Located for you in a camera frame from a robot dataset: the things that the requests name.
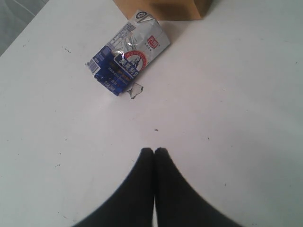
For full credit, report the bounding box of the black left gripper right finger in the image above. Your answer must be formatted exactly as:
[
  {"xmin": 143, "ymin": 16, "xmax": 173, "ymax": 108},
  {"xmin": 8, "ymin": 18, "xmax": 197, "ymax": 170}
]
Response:
[{"xmin": 154, "ymin": 148, "xmax": 239, "ymax": 227}]

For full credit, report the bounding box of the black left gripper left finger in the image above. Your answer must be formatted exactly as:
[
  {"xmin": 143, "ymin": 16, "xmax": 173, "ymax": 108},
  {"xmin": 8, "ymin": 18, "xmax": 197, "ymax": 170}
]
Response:
[{"xmin": 75, "ymin": 148, "xmax": 154, "ymax": 227}]

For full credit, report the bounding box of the brown paper bag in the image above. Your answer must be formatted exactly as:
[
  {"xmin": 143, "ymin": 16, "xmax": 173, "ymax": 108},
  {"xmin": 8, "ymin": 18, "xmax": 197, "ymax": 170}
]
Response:
[{"xmin": 114, "ymin": 0, "xmax": 213, "ymax": 21}]

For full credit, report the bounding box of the blue white milk carton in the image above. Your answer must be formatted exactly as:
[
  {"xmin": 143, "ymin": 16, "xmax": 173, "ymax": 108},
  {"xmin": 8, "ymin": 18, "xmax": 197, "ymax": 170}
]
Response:
[{"xmin": 86, "ymin": 10, "xmax": 170, "ymax": 96}]

